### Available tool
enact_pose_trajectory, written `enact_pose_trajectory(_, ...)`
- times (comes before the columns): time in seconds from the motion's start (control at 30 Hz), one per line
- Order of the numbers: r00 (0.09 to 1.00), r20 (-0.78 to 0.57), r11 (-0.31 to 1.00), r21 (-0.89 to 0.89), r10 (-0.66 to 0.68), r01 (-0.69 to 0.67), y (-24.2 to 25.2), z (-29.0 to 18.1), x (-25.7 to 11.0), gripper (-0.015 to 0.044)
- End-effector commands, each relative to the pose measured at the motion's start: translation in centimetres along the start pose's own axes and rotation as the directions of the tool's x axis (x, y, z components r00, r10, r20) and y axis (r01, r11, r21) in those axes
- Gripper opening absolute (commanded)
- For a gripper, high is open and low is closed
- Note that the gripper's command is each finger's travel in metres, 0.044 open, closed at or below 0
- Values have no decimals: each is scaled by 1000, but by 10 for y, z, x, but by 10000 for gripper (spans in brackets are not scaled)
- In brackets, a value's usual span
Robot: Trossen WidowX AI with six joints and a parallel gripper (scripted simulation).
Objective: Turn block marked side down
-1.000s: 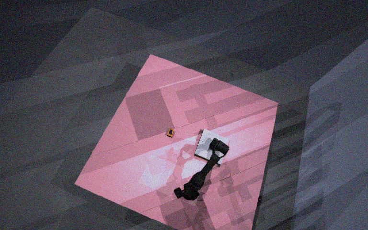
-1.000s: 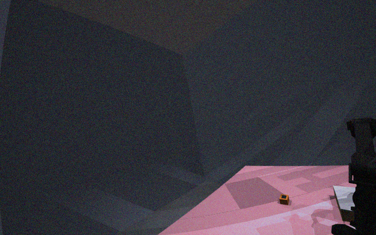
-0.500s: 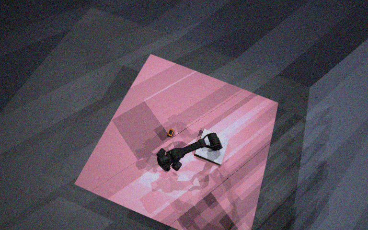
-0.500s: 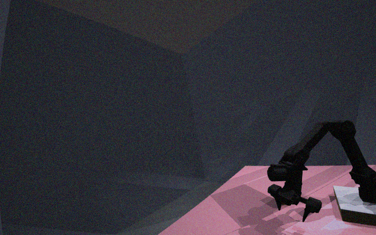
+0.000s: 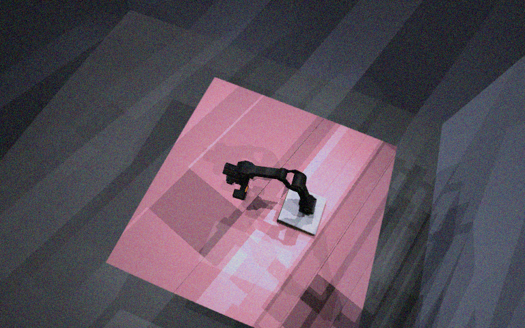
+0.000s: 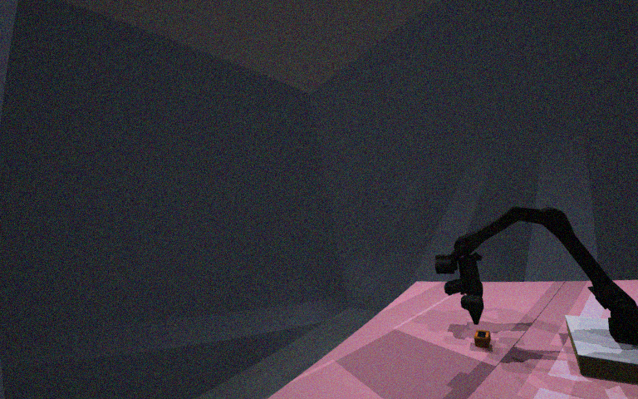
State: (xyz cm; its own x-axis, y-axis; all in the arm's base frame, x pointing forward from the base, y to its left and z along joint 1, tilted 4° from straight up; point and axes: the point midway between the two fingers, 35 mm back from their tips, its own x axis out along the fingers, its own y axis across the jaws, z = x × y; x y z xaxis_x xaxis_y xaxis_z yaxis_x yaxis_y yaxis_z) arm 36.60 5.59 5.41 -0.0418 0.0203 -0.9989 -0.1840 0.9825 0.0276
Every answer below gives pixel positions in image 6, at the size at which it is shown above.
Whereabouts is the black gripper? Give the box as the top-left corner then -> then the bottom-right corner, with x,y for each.
460,273 -> 484,325

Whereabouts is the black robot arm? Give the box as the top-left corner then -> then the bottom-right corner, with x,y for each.
435,206 -> 638,346

